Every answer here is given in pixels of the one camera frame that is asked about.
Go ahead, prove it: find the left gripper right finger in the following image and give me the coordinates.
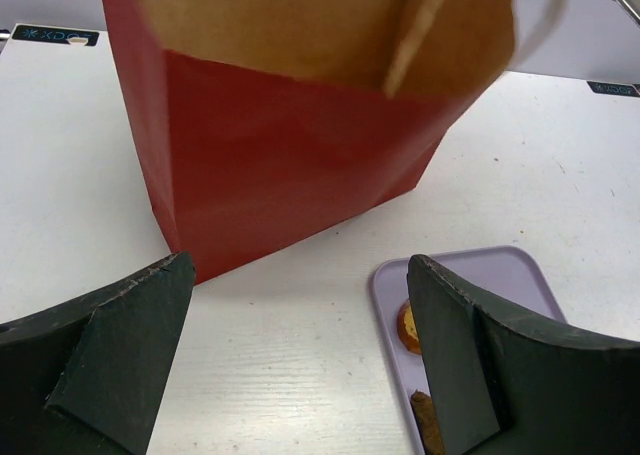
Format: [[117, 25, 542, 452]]
[[407, 255, 639, 454]]

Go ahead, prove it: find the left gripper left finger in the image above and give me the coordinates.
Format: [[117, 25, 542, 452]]
[[1, 253, 195, 454]]

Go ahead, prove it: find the sliced brown bread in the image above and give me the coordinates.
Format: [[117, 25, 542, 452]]
[[396, 300, 422, 355]]

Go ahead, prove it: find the red paper bag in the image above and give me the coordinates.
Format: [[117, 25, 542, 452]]
[[97, 0, 572, 287]]

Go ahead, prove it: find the brown chocolate croissant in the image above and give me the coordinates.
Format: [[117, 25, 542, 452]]
[[410, 390, 445, 455]]

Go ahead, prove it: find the right blue table sticker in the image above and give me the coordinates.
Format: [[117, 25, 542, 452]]
[[587, 80, 639, 98]]

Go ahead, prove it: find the blue table sticker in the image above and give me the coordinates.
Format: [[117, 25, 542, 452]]
[[11, 24, 100, 47], [587, 80, 639, 98]]

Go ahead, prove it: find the left blue table sticker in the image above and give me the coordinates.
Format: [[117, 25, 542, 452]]
[[11, 24, 100, 47]]

